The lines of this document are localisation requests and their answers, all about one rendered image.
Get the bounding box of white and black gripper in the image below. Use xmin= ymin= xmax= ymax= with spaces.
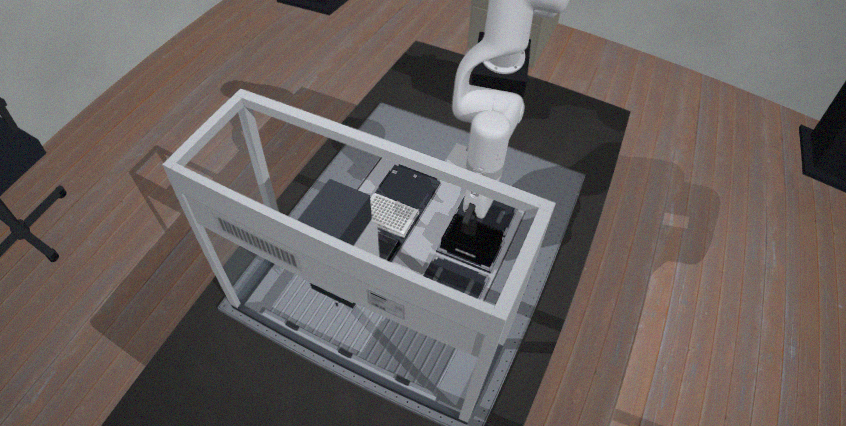
xmin=461 ymin=190 xmax=493 ymax=236

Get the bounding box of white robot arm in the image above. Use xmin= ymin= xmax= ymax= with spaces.
xmin=445 ymin=0 xmax=569 ymax=180

